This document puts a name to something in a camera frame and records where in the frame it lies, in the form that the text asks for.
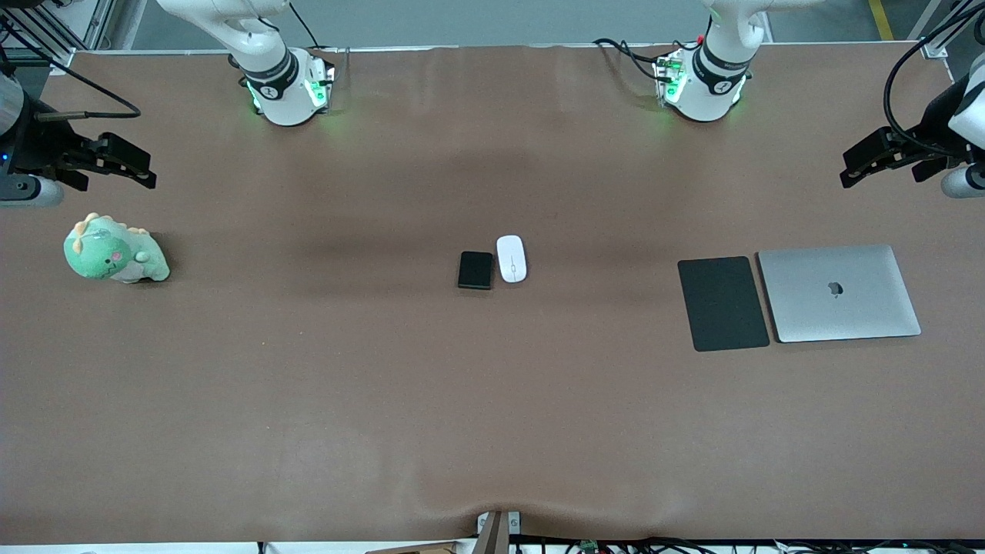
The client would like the black smartphone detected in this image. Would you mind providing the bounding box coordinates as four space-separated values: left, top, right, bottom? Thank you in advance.
458 251 494 291

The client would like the white computer mouse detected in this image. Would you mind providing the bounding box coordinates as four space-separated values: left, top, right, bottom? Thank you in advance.
496 235 529 284

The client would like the black mouse pad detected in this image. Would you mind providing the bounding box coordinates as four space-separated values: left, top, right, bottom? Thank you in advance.
677 256 771 353

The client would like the green dinosaur plush toy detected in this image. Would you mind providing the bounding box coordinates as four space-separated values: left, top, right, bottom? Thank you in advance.
63 212 172 285

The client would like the silver closed laptop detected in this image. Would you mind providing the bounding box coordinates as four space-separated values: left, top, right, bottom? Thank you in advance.
757 245 923 344

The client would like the brown table cover mat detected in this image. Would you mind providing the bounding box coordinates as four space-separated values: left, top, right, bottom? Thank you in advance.
0 42 985 547

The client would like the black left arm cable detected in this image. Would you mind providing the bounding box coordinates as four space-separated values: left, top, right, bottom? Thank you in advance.
883 0 985 155

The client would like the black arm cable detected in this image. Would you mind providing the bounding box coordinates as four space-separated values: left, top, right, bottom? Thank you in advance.
0 15 142 122
883 0 985 155

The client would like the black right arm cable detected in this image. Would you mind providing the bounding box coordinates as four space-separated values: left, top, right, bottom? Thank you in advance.
0 15 142 122

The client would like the aluminium frame post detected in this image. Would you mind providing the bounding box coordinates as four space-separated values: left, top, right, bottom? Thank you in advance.
0 0 116 53
908 0 985 59

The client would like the black right base cable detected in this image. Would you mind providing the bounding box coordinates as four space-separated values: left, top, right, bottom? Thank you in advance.
287 0 324 51

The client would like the black base cable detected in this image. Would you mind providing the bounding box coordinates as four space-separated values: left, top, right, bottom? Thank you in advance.
593 38 672 82
287 0 324 51

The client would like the black left base cable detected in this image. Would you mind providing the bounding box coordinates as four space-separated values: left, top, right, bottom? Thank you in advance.
593 38 672 82

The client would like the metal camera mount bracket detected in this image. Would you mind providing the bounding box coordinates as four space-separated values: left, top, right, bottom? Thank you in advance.
476 510 522 554

